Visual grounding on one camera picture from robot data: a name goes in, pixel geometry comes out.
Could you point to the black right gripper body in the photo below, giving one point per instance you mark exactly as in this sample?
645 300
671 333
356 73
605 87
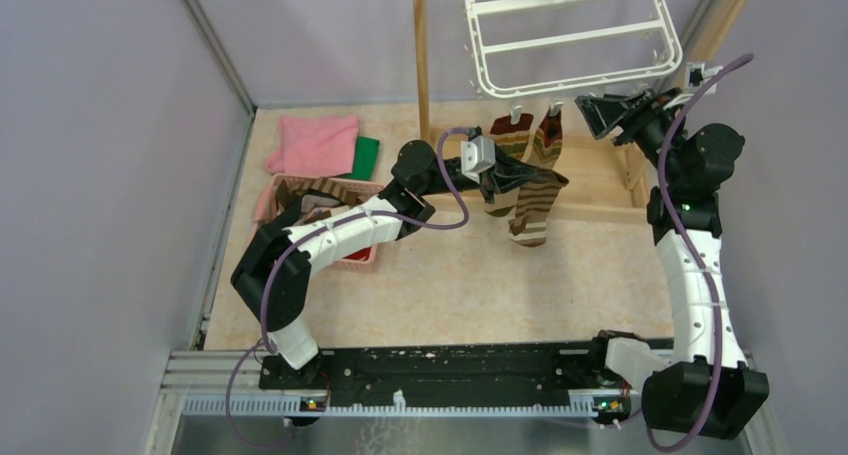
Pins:
651 132

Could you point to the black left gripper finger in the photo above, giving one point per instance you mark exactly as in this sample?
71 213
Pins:
505 190
508 167

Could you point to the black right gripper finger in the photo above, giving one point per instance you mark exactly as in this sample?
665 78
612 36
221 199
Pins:
616 106
630 127

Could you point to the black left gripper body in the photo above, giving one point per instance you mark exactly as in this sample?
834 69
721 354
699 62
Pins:
490 171

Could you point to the brown beige striped sock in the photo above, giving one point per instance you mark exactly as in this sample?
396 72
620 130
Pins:
528 226

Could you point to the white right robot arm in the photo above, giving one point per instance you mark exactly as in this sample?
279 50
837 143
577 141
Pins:
707 383

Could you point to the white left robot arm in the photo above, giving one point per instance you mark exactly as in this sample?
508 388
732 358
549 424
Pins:
274 272

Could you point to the white clip drying hanger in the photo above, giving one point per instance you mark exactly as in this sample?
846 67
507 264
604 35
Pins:
667 54

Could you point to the wooden rack base tray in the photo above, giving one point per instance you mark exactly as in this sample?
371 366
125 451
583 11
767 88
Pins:
604 184

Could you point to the green cloth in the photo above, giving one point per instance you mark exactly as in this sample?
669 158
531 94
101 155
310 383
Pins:
365 159

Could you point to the pink towel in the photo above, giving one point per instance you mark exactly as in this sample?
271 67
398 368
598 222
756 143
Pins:
314 147

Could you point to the pink perforated basket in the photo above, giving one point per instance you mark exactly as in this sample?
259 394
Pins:
311 201

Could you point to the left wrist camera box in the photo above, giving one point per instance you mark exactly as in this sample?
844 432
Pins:
477 156

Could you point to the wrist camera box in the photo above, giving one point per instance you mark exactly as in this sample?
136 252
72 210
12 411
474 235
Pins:
696 74
477 156

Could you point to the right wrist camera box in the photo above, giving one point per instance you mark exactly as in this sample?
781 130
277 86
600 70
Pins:
696 74

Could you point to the right wooden rack post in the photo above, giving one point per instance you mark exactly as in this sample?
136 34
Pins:
708 28

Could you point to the wooden rack post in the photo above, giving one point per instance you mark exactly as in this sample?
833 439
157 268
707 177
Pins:
708 28
421 60

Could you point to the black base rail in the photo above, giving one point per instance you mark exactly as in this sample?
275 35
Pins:
576 364

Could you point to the left wooden rack post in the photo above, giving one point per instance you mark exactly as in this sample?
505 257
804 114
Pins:
421 60

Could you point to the white cable duct strip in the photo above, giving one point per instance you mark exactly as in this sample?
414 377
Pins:
583 404

